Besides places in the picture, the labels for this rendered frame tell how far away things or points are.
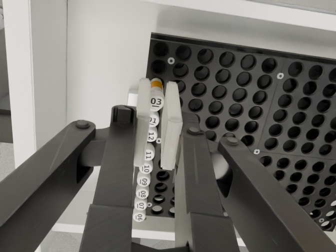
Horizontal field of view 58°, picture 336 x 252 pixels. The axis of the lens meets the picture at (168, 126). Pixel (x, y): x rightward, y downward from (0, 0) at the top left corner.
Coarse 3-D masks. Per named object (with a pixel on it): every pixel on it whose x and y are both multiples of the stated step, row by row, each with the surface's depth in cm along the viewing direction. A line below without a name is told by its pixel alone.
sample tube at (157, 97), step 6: (156, 78) 25; (150, 84) 24; (156, 84) 24; (150, 90) 23; (156, 90) 22; (162, 90) 23; (150, 96) 21; (156, 96) 21; (162, 96) 22; (150, 102) 21; (156, 102) 22; (162, 102) 22; (156, 108) 22
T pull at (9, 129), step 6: (0, 114) 25; (6, 114) 25; (0, 120) 25; (6, 120) 25; (0, 126) 25; (6, 126) 25; (0, 132) 25; (6, 132) 25; (0, 138) 26; (6, 138) 26; (12, 138) 26
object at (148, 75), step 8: (152, 40) 24; (160, 40) 24; (168, 40) 24; (152, 48) 24; (168, 48) 24; (152, 56) 24; (160, 56) 25; (168, 56) 24; (168, 64) 25; (152, 72) 25; (160, 72) 25; (168, 72) 25; (160, 112) 26; (160, 120) 27; (160, 128) 27; (152, 144) 28; (152, 160) 28; (136, 168) 29; (152, 168) 29; (136, 176) 29; (152, 176) 29; (136, 184) 30
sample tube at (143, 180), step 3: (138, 174) 28; (141, 174) 28; (144, 174) 28; (147, 174) 28; (138, 177) 28; (141, 177) 28; (144, 177) 28; (147, 177) 28; (138, 180) 28; (141, 180) 28; (144, 180) 28; (147, 180) 28; (138, 183) 28; (141, 183) 28; (144, 183) 28; (147, 183) 28
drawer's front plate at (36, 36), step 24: (24, 0) 20; (48, 0) 23; (24, 24) 20; (48, 24) 24; (24, 48) 21; (48, 48) 25; (24, 72) 22; (48, 72) 25; (24, 96) 22; (48, 96) 26; (24, 120) 23; (48, 120) 27; (24, 144) 24; (48, 240) 32
